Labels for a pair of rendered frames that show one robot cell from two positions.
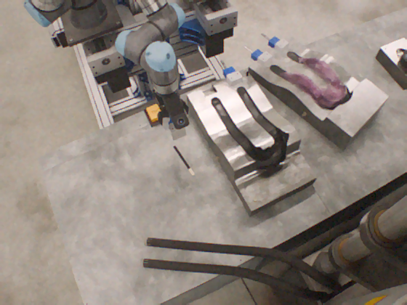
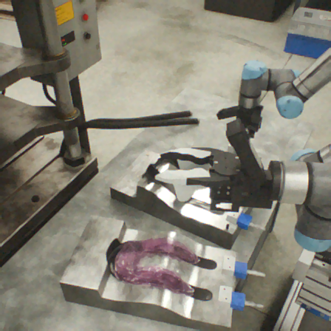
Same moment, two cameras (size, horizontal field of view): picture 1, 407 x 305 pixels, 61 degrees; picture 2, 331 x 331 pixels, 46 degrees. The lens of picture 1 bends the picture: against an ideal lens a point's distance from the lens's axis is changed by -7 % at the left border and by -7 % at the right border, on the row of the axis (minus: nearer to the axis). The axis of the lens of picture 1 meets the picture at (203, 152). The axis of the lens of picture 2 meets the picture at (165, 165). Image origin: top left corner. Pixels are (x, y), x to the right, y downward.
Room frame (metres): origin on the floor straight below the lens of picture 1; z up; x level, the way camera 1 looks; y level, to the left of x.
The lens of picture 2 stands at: (1.42, -0.87, 1.92)
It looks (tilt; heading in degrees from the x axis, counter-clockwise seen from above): 42 degrees down; 142
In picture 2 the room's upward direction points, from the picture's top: straight up
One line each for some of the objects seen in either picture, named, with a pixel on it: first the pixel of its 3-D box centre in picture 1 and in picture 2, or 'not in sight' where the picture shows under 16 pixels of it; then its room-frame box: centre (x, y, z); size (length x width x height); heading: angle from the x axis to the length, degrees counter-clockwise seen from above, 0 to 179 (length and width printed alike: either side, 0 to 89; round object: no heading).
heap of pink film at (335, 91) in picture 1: (317, 78); (155, 261); (0.85, -0.46, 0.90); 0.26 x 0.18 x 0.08; 39
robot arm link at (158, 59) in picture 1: (160, 62); (253, 78); (0.67, 0.10, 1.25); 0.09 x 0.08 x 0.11; 48
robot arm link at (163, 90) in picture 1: (164, 81); (249, 98); (0.67, 0.10, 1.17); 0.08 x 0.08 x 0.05
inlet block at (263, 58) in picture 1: (256, 54); (243, 270); (1.02, -0.25, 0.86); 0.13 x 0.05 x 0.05; 39
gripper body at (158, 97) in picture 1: (167, 95); (247, 118); (0.67, 0.10, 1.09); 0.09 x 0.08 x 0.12; 22
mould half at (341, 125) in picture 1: (316, 84); (154, 270); (0.85, -0.47, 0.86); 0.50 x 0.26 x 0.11; 39
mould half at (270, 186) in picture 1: (248, 134); (183, 187); (0.64, -0.17, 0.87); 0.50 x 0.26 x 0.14; 22
